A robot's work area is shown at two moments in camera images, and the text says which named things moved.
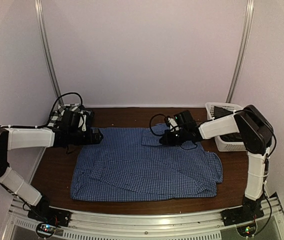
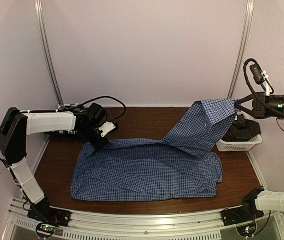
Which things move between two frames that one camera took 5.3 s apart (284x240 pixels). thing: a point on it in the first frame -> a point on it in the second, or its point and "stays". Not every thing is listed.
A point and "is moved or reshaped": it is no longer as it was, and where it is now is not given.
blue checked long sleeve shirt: (130, 164) is moved or reshaped
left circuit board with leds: (45, 229) stays
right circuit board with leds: (247, 230) stays
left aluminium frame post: (40, 17) stays
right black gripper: (168, 141) -> (259, 109)
